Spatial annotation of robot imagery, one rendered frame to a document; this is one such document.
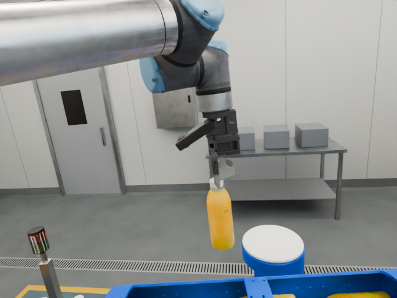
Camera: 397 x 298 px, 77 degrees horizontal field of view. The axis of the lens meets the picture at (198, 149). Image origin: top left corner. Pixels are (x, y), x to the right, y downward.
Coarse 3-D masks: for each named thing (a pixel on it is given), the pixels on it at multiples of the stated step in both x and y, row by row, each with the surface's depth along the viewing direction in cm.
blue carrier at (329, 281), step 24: (120, 288) 76; (144, 288) 83; (168, 288) 83; (192, 288) 84; (216, 288) 84; (240, 288) 84; (264, 288) 69; (288, 288) 84; (312, 288) 83; (336, 288) 83; (360, 288) 83; (384, 288) 82
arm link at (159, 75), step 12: (144, 60) 52; (156, 60) 50; (144, 72) 54; (156, 72) 50; (168, 72) 50; (180, 72) 50; (192, 72) 55; (156, 84) 51; (168, 84) 53; (180, 84) 55; (192, 84) 57
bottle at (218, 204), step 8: (208, 192) 73; (216, 192) 70; (224, 192) 71; (208, 200) 71; (216, 200) 70; (224, 200) 70; (208, 208) 72; (216, 208) 70; (224, 208) 70; (208, 216) 73; (216, 216) 71; (224, 216) 71; (216, 224) 72; (224, 224) 71; (232, 224) 74; (216, 232) 72; (224, 232) 72; (232, 232) 74; (216, 240) 73; (224, 240) 73; (232, 240) 74; (216, 248) 74; (224, 248) 74
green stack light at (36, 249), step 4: (44, 240) 107; (32, 244) 105; (36, 244) 104; (40, 244) 105; (44, 244) 107; (48, 244) 109; (32, 248) 105; (36, 248) 105; (40, 248) 105; (44, 248) 107; (48, 248) 109; (36, 252) 105; (40, 252) 106
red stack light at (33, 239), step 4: (44, 228) 108; (44, 232) 107; (28, 236) 104; (32, 236) 103; (36, 236) 104; (40, 236) 105; (44, 236) 107; (32, 240) 104; (36, 240) 104; (40, 240) 105
